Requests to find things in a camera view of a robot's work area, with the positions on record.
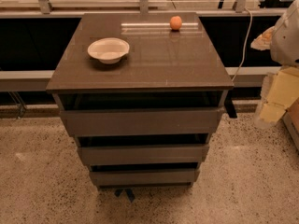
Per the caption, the grey drawer cabinet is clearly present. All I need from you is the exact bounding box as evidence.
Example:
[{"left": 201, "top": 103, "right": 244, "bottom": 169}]
[{"left": 46, "top": 11, "right": 235, "bottom": 191}]

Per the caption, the grey bottom drawer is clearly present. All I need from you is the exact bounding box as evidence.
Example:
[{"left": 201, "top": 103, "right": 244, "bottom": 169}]
[{"left": 90, "top": 169, "right": 199, "bottom": 187}]

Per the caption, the metal window railing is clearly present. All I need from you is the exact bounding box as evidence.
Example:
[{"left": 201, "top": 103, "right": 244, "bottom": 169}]
[{"left": 0, "top": 0, "right": 299, "bottom": 19}]

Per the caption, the grey top drawer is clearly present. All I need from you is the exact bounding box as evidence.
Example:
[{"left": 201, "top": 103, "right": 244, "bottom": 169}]
[{"left": 61, "top": 108, "right": 224, "bottom": 137}]

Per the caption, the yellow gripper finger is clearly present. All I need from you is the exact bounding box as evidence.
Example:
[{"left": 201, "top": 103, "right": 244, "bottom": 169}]
[
  {"left": 250, "top": 27, "right": 274, "bottom": 50},
  {"left": 254, "top": 66, "right": 299, "bottom": 129}
]

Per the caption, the grey drawer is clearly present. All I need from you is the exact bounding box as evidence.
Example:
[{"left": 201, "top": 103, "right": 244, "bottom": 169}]
[
  {"left": 61, "top": 108, "right": 224, "bottom": 137},
  {"left": 78, "top": 145, "right": 209, "bottom": 166},
  {"left": 90, "top": 169, "right": 199, "bottom": 187}
]

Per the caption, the blue tape cross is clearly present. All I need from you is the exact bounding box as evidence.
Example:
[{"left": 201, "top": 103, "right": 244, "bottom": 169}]
[{"left": 114, "top": 189, "right": 135, "bottom": 203}]

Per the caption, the white cable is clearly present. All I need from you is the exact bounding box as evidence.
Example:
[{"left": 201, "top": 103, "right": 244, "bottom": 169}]
[{"left": 231, "top": 7, "right": 254, "bottom": 82}]

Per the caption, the orange fruit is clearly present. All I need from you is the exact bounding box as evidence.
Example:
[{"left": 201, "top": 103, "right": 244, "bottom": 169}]
[{"left": 170, "top": 16, "right": 182, "bottom": 31}]

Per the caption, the grey middle drawer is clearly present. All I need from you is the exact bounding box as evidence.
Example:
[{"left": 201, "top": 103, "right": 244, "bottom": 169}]
[{"left": 78, "top": 145, "right": 209, "bottom": 166}]

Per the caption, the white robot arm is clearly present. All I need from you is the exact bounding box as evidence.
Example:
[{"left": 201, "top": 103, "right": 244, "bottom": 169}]
[{"left": 250, "top": 0, "right": 299, "bottom": 129}]

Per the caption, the white bowl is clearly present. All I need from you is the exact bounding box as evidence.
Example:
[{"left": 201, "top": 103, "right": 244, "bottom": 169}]
[{"left": 87, "top": 38, "right": 130, "bottom": 64}]

